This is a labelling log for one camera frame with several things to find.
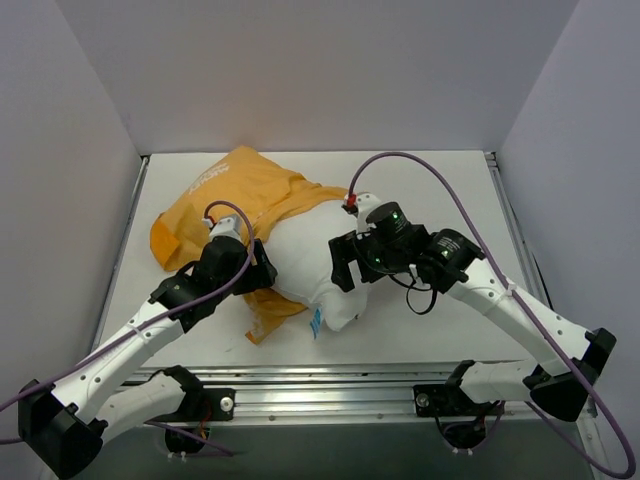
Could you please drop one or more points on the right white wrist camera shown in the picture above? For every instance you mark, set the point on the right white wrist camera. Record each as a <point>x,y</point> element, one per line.
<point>359,205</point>

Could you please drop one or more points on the aluminium front rail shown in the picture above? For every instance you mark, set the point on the aluminium front rail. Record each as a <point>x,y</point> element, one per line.
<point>265,396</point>

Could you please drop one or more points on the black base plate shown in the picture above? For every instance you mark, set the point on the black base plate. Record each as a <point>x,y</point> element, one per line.
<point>436,400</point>
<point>208,404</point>

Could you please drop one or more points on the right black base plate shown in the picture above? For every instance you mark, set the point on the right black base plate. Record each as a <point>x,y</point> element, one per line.
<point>436,400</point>

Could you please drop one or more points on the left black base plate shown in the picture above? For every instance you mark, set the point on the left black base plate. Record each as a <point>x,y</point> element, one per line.
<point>208,404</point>

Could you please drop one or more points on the white pillow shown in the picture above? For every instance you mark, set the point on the white pillow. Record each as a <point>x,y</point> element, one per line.
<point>298,248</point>

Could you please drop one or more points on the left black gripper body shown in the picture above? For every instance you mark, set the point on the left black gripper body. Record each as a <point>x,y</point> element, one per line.
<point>259,273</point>

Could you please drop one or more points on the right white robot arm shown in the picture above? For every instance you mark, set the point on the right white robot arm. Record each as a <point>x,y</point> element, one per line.
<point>566,359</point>

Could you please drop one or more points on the blue pillow label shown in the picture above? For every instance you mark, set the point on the blue pillow label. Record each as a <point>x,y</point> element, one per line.
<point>316,322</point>

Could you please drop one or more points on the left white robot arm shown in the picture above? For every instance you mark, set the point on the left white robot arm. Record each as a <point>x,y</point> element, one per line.
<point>67,420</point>

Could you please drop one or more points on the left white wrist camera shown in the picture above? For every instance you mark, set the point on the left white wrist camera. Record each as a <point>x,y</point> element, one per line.
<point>228,226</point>

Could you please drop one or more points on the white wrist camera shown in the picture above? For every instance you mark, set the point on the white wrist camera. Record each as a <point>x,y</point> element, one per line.
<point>228,226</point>
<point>359,205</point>

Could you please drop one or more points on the orange Mickey Mouse pillowcase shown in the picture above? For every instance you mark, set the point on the orange Mickey Mouse pillowcase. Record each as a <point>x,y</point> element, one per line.
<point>242,180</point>

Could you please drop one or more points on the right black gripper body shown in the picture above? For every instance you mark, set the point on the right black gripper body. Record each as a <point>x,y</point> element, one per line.
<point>343,260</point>

